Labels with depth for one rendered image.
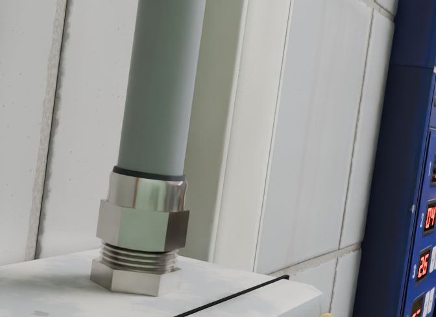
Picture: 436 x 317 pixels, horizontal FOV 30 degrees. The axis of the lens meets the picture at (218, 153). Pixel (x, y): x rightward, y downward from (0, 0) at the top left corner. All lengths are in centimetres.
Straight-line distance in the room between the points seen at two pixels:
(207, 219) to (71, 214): 6
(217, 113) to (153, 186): 9
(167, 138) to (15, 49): 4
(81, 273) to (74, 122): 5
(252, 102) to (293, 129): 10
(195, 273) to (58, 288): 5
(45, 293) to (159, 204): 3
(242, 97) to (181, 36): 10
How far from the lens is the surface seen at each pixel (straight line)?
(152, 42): 19
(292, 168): 40
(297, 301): 21
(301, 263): 44
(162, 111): 19
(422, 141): 55
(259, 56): 29
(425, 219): 59
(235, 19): 28
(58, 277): 20
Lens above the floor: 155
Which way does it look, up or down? 3 degrees down
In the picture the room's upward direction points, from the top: 8 degrees clockwise
